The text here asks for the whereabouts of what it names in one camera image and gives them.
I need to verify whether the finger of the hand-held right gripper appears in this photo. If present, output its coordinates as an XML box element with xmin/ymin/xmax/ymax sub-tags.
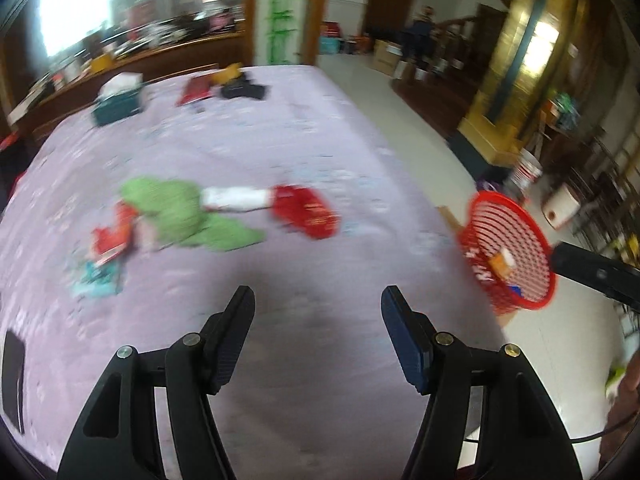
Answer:
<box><xmin>550</xmin><ymin>241</ymin><xmax>640</xmax><ymax>311</ymax></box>

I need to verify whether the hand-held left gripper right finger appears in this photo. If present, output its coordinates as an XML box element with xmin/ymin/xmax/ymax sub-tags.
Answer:
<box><xmin>381</xmin><ymin>285</ymin><xmax>583</xmax><ymax>480</ymax></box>

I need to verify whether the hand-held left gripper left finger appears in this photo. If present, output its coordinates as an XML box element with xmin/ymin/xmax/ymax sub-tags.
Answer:
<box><xmin>57</xmin><ymin>285</ymin><xmax>257</xmax><ymax>480</ymax></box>

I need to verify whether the red plastic mesh basket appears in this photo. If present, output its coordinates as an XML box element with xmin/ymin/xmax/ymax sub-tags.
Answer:
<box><xmin>457</xmin><ymin>191</ymin><xmax>559</xmax><ymax>314</ymax></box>

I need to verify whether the white plastic bottle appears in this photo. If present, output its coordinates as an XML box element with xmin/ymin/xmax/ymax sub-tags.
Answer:
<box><xmin>202</xmin><ymin>186</ymin><xmax>272</xmax><ymax>214</ymax></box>

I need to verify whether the green fluffy towel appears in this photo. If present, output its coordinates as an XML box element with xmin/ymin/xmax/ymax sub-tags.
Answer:
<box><xmin>120</xmin><ymin>175</ymin><xmax>267</xmax><ymax>253</ymax></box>

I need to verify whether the person's right forearm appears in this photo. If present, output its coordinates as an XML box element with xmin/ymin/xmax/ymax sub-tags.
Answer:
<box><xmin>600</xmin><ymin>360</ymin><xmax>640</xmax><ymax>466</ymax></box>

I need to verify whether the white roll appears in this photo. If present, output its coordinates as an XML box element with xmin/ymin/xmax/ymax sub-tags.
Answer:
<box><xmin>542</xmin><ymin>185</ymin><xmax>584</xmax><ymax>231</ymax></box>

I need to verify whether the orange box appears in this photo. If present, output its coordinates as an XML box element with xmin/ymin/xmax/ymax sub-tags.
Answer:
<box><xmin>489</xmin><ymin>249</ymin><xmax>517</xmax><ymax>280</ymax></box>

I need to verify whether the white plastic bucket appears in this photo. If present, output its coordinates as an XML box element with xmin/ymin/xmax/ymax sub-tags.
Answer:
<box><xmin>510</xmin><ymin>152</ymin><xmax>544</xmax><ymax>196</ymax></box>

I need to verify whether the teal printed packet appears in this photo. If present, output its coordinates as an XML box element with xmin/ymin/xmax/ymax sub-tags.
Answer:
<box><xmin>72</xmin><ymin>260</ymin><xmax>124</xmax><ymax>299</ymax></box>

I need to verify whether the small red carton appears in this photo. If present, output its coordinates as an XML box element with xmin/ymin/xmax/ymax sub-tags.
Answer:
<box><xmin>270</xmin><ymin>185</ymin><xmax>342</xmax><ymax>240</ymax></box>

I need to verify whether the wooden side cabinet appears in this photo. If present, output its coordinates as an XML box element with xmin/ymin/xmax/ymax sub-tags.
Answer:
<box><xmin>537</xmin><ymin>87</ymin><xmax>602</xmax><ymax>162</ymax></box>

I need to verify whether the red and yellow box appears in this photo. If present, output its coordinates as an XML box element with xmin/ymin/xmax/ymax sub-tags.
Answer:
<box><xmin>91</xmin><ymin>202</ymin><xmax>139</xmax><ymax>267</ymax></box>

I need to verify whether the gold and black pillar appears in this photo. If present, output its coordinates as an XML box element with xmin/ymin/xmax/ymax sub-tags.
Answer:
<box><xmin>457</xmin><ymin>0</ymin><xmax>602</xmax><ymax>181</ymax></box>

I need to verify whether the black flat device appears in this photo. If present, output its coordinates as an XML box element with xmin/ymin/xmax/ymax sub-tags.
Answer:
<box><xmin>2</xmin><ymin>330</ymin><xmax>27</xmax><ymax>436</ymax></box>

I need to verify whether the black pouch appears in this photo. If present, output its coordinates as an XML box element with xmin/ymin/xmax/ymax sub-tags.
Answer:
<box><xmin>220</xmin><ymin>77</ymin><xmax>269</xmax><ymax>102</ymax></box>

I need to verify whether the dark red packet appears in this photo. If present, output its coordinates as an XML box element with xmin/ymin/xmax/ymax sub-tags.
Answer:
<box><xmin>176</xmin><ymin>76</ymin><xmax>214</xmax><ymax>108</ymax></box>

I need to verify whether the wooden stair railing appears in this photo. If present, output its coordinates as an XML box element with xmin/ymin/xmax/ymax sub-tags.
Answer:
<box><xmin>430</xmin><ymin>2</ymin><xmax>507</xmax><ymax>92</ymax></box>

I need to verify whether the teal tissue box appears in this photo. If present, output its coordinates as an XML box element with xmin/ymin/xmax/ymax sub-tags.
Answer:
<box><xmin>91</xmin><ymin>72</ymin><xmax>146</xmax><ymax>128</ymax></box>

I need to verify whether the yellow tape roll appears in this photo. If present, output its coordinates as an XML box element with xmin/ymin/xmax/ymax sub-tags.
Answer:
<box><xmin>210</xmin><ymin>62</ymin><xmax>246</xmax><ymax>86</ymax></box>

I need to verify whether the cardboard box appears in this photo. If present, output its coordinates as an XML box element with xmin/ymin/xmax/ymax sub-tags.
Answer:
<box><xmin>372</xmin><ymin>40</ymin><xmax>404</xmax><ymax>77</ymax></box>

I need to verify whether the dark jacket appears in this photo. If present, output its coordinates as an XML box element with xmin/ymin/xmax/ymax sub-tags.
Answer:
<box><xmin>402</xmin><ymin>5</ymin><xmax>436</xmax><ymax>69</ymax></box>

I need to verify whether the wooden sideboard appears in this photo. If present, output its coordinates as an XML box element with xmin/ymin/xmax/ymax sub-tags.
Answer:
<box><xmin>5</xmin><ymin>27</ymin><xmax>248</xmax><ymax>136</ymax></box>

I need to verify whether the black cable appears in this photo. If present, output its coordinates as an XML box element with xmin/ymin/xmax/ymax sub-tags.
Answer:
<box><xmin>465</xmin><ymin>410</ymin><xmax>622</xmax><ymax>445</ymax></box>

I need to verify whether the green bamboo wall decal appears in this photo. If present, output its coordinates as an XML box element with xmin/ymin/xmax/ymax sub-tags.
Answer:
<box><xmin>267</xmin><ymin>0</ymin><xmax>307</xmax><ymax>66</ymax></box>

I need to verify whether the large wall mirror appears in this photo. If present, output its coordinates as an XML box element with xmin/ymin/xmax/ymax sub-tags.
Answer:
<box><xmin>0</xmin><ymin>0</ymin><xmax>251</xmax><ymax>92</ymax></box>

